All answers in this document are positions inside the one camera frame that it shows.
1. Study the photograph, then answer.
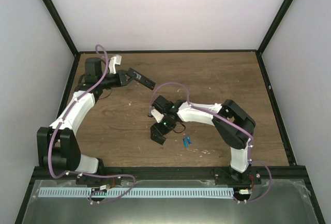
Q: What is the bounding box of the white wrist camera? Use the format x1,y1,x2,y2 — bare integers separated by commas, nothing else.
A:
148,108,164,123
108,54,122,74

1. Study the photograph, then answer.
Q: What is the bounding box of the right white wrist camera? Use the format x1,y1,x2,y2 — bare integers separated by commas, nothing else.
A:
148,108,164,123

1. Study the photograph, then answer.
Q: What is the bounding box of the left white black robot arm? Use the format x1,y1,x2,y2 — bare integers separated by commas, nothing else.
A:
37,55,130,185

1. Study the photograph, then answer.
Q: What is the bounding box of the grey metal front plate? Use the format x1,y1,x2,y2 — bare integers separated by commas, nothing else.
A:
22,180,317,223

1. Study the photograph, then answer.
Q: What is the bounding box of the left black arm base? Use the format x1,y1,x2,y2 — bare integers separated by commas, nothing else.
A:
77,166,123,186

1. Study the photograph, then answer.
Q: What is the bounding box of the black aluminium frame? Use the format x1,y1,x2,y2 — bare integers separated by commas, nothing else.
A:
14,0,325,224

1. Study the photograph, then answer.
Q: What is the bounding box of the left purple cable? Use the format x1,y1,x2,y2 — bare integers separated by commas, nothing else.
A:
48,44,137,205

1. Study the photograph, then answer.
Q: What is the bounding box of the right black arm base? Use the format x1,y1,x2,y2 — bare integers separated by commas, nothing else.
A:
214,164,261,186

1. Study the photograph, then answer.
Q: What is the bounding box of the light blue slotted cable duct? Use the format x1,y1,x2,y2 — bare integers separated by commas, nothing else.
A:
38,187,234,199

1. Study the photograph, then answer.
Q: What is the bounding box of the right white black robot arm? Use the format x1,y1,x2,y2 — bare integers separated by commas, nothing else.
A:
149,95,256,184

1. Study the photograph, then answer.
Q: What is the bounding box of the black remote control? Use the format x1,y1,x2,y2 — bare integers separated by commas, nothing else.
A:
128,68,156,90

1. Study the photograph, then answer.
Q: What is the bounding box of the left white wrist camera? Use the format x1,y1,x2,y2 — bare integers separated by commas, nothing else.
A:
108,54,122,74

